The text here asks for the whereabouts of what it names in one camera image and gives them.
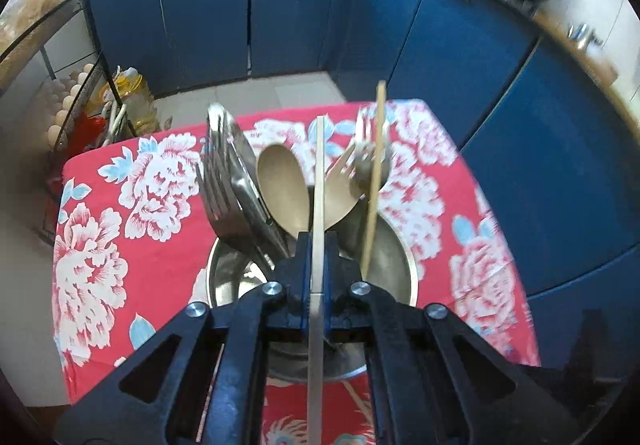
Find white plastic chopstick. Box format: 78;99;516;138
307;116;326;445

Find beige plastic spoon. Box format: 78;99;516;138
256;144;310;238

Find beige plastic fork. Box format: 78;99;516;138
324;143;362;231

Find stainless steel tongs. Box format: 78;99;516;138
201;103;288;262

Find blue kitchen cabinets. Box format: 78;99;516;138
89;0;639;373

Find stainless steel pot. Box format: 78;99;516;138
204;200;419;382

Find red floral tablecloth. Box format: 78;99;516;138
51;98;542;445

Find yellow oil bottle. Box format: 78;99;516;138
113;67;160;138

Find black metal rack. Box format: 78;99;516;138
1;0;128;245

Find egg tray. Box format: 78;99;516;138
39;63;94;150

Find steel kettle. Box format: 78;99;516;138
567;23;603;52

